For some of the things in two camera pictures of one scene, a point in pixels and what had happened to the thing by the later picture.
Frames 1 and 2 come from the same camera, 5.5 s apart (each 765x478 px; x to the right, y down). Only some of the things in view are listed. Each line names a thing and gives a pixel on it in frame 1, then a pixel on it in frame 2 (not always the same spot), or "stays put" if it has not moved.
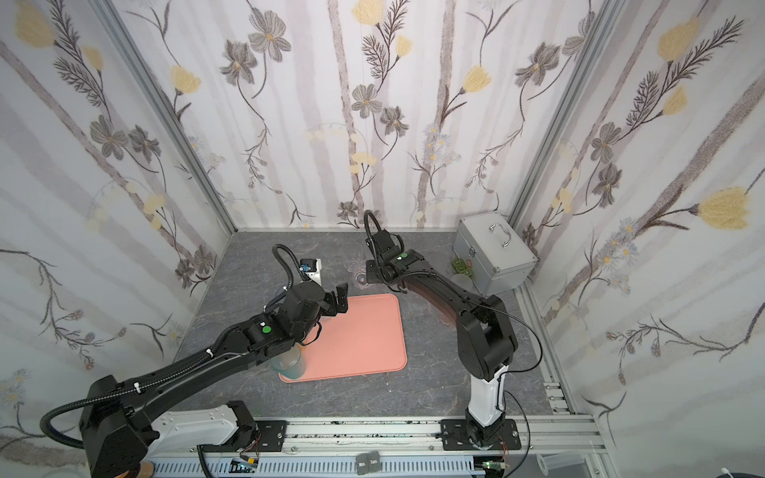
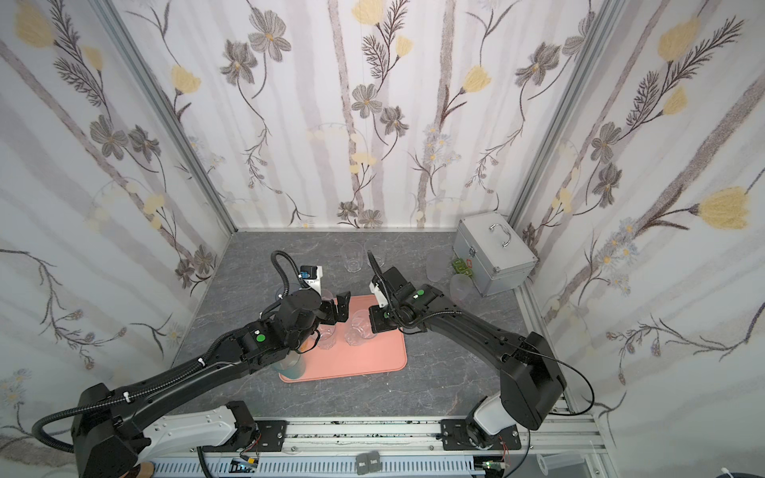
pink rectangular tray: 368,339 stays put
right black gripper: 376,273 -> 385,296
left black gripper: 334,298 stays put
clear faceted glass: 361,278 -> 361,328
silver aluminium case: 492,250 stays put
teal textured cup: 290,362 stays put
